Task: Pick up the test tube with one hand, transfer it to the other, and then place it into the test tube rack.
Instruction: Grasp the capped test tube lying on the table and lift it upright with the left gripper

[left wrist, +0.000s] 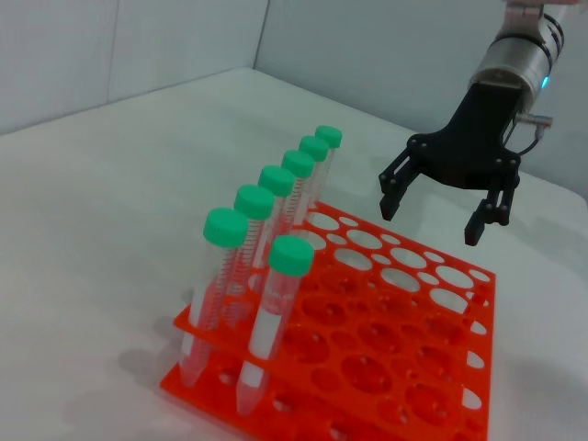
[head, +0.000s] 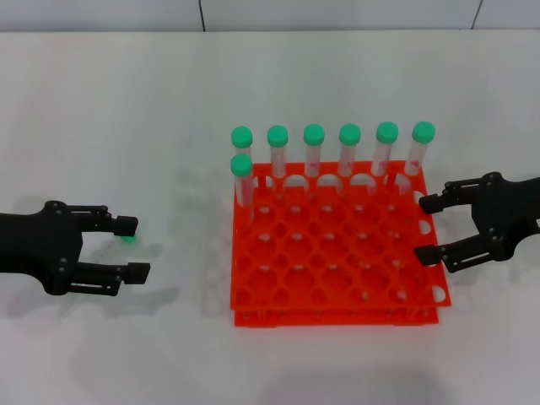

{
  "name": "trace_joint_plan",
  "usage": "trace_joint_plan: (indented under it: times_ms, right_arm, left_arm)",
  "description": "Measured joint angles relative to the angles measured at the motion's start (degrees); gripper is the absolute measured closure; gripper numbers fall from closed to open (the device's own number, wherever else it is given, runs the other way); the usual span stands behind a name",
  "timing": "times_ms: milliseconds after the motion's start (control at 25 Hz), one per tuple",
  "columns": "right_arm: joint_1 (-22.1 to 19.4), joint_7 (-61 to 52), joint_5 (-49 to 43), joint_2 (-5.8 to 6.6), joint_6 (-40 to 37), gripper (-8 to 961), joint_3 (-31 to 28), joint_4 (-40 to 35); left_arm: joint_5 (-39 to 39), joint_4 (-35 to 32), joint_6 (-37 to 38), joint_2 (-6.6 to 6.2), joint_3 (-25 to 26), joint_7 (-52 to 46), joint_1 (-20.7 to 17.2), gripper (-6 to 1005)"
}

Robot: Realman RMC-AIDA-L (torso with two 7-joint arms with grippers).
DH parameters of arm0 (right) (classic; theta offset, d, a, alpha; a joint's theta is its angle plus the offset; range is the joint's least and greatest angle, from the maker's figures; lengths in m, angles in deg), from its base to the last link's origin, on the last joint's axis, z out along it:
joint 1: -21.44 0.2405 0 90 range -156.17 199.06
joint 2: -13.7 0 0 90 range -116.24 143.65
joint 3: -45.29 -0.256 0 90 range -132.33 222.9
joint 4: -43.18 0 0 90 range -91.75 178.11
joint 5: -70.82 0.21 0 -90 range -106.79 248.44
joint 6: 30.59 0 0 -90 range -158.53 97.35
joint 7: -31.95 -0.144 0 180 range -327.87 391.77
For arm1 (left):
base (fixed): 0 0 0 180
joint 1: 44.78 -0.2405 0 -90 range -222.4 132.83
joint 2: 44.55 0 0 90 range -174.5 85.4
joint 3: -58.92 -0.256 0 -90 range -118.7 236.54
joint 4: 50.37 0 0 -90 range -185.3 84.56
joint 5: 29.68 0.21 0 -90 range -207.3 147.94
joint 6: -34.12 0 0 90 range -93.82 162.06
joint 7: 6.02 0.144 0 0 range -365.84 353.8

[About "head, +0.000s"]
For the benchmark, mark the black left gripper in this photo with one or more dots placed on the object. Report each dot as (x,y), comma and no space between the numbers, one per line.
(38,244)

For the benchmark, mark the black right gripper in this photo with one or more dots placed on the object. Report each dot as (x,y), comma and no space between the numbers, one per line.
(506,211)

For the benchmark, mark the clear test tube green cap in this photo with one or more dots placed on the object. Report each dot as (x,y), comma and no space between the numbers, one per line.
(277,135)
(350,133)
(241,137)
(423,131)
(241,164)
(387,131)
(128,240)
(314,133)

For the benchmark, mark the orange plastic test tube rack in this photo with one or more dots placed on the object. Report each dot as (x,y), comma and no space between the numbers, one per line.
(337,270)

